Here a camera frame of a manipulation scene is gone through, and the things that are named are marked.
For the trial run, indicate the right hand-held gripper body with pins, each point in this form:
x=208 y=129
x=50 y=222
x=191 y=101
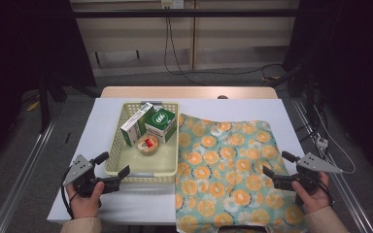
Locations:
x=314 y=163

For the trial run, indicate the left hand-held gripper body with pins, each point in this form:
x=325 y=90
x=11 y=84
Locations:
x=79 y=170

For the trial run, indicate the pale yellow plastic basket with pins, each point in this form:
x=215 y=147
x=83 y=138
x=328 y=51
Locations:
x=149 y=163

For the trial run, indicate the orange print tote bag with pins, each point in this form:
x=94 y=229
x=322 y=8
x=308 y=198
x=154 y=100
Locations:
x=233 y=168

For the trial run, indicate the round tin with red label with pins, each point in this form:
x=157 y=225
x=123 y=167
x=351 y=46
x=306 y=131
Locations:
x=148 y=145

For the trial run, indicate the tall green white box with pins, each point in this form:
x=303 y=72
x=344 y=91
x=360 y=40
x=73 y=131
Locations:
x=132 y=127

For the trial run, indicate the cube green white box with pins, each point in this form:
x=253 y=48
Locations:
x=162 y=121

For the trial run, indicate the person's right hand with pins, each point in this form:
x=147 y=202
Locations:
x=315 y=200

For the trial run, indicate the person's left hand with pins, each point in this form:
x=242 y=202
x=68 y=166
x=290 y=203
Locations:
x=85 y=207

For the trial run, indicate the white power strip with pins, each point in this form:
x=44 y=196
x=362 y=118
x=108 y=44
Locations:
x=322 y=142

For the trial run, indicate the black metal stand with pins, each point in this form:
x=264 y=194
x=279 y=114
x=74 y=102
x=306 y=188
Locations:
x=291 y=76
x=44 y=106

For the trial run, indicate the dark round table grommet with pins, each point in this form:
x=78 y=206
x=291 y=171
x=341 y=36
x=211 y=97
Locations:
x=222 y=97

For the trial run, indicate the black curtain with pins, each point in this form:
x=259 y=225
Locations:
x=353 y=58
x=19 y=48

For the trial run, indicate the metal floor rail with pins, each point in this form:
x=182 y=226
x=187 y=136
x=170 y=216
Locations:
x=346 y=194
x=22 y=181

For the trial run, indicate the white wall socket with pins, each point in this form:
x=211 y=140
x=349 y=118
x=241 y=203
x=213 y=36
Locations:
x=172 y=4

